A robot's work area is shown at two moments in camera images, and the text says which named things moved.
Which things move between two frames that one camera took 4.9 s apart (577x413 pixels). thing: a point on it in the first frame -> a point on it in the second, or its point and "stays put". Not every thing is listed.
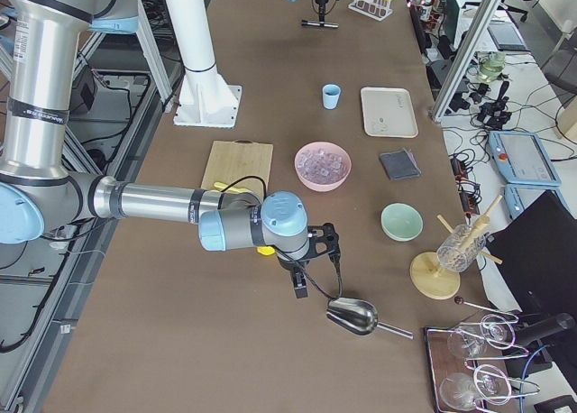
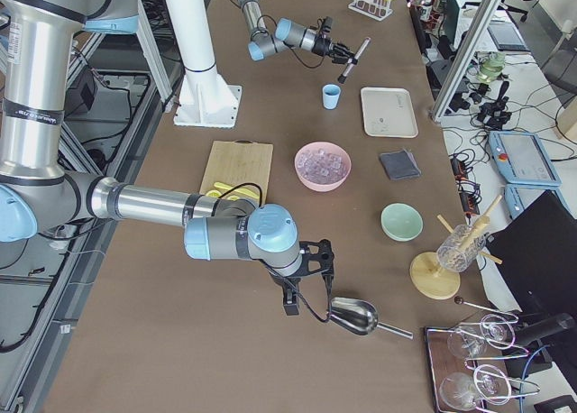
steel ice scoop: (358, 316) stays put
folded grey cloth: (399, 165) stays put
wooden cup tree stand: (431, 279) stays put
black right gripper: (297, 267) -> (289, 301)
